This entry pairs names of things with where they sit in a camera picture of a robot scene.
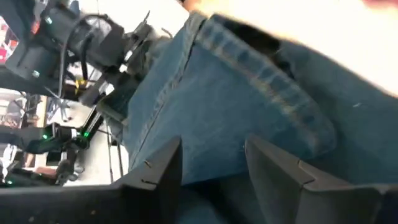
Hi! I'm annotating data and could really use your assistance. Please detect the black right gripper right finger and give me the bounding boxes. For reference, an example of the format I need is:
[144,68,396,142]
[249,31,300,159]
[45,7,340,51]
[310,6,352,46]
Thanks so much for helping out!
[245,135,398,224]

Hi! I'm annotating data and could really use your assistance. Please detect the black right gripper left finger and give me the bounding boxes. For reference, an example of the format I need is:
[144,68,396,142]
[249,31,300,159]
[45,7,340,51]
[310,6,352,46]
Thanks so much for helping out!
[0,136,183,224]

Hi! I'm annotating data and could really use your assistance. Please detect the dark denim jeans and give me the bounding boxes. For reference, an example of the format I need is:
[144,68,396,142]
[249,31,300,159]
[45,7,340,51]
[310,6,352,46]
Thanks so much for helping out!
[102,12,398,224]

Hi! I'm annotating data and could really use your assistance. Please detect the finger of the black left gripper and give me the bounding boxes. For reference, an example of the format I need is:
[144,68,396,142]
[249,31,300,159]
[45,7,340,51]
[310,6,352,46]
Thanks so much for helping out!
[99,73,141,121]

